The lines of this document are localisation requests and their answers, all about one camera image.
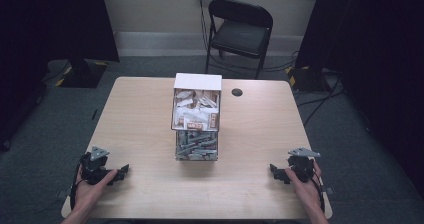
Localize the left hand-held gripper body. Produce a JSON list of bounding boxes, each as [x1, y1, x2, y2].
[[81, 146, 116, 186]]

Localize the black curtain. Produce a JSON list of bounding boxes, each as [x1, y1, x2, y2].
[[0, 0, 121, 145], [294, 0, 424, 198]]

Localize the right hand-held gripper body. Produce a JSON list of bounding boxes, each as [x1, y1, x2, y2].
[[286, 146, 322, 184]]

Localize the black stand base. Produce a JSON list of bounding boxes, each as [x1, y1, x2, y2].
[[285, 65, 332, 94], [55, 58, 109, 89]]

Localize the pile of white brown packets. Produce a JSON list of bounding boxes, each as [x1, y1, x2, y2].
[[172, 89, 220, 132]]

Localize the left hand-held gripper cable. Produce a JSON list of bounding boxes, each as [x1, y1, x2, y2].
[[69, 154, 88, 212]]

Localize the right hand-held gripper cable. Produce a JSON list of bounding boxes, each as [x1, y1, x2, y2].
[[309, 168, 327, 214]]

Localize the person's left hand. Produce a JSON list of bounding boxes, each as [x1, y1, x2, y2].
[[71, 168, 119, 216]]

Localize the person's right hand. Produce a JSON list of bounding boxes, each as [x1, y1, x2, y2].
[[284, 160, 327, 216]]

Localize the black cable from wall socket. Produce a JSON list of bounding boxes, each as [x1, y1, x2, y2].
[[197, 0, 214, 57]]

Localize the white two-tier storage box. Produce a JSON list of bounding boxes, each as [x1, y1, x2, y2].
[[170, 72, 223, 162]]

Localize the hand-held gripper cable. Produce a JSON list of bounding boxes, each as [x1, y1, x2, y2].
[[309, 168, 327, 214], [69, 154, 88, 212]]

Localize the black folding chair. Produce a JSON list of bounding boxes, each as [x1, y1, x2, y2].
[[204, 0, 275, 81]]

